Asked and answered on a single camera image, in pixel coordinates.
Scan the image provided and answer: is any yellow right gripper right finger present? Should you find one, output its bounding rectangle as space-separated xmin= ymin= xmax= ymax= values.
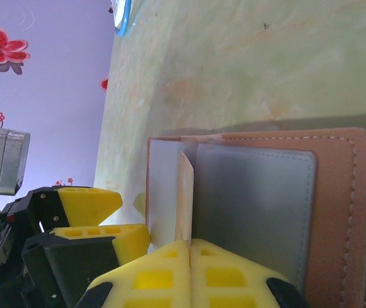
xmin=188 ymin=238 xmax=312 ymax=308

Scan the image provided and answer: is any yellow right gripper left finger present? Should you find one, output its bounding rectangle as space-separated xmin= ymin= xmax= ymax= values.
xmin=75 ymin=239 xmax=192 ymax=308

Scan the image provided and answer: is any beige credit card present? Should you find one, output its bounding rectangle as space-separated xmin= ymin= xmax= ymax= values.
xmin=174 ymin=150 xmax=195 ymax=245

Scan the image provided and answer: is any tan leather card holder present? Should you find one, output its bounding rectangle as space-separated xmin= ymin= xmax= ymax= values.
xmin=146 ymin=126 xmax=366 ymax=308

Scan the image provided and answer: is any white and blue packet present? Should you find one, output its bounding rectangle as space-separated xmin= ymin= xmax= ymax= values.
xmin=110 ymin=0 xmax=129 ymax=28

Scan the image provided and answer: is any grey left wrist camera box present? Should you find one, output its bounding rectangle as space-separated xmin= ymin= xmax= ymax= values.
xmin=0 ymin=127 xmax=31 ymax=196

